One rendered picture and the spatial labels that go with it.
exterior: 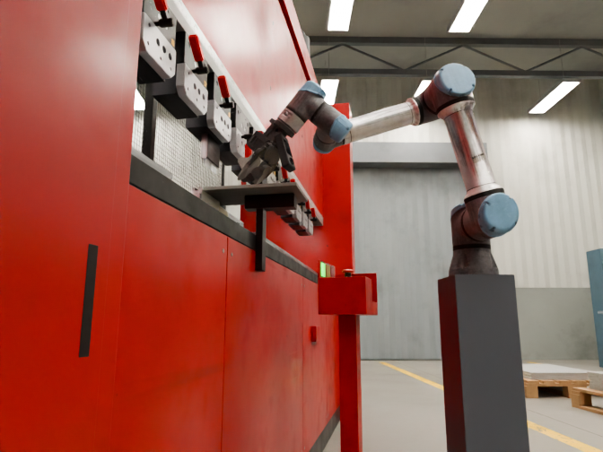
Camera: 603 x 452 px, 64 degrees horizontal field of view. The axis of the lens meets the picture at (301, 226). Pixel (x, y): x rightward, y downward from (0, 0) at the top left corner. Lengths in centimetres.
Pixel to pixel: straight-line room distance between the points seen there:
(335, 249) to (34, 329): 317
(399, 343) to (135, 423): 845
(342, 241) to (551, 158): 769
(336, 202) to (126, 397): 297
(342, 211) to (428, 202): 609
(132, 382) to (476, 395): 104
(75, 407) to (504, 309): 129
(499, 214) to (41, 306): 125
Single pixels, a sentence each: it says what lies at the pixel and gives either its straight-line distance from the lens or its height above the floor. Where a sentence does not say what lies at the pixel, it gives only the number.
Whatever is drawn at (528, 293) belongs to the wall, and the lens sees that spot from 998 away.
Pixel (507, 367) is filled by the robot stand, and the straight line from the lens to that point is 156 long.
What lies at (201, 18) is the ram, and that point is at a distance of 145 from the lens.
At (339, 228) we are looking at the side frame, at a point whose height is 132.
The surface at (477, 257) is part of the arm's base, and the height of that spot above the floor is 83.
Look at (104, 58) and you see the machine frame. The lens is 53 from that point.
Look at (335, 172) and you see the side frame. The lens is 365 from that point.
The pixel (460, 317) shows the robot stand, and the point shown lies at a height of 65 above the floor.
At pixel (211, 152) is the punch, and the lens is 147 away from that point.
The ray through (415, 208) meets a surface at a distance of 947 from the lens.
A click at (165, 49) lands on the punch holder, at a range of 118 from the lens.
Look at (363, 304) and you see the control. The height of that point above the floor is 69.
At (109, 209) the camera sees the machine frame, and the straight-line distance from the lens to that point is 51.
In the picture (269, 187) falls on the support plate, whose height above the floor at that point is 99.
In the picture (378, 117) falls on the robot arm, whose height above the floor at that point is 128.
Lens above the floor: 63
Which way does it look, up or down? 12 degrees up
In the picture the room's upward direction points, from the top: straight up
